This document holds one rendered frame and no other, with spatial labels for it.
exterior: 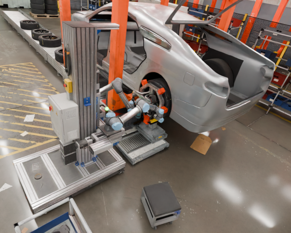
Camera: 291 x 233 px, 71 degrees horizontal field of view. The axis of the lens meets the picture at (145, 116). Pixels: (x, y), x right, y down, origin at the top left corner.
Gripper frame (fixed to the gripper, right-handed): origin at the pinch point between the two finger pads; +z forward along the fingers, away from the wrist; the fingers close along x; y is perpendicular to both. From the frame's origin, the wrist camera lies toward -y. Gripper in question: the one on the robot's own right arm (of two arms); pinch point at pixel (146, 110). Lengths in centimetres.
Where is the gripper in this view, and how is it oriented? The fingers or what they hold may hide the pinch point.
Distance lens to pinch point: 312.0
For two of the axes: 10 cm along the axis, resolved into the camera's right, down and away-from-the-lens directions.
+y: 1.5, -8.2, -5.5
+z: -6.4, -5.0, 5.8
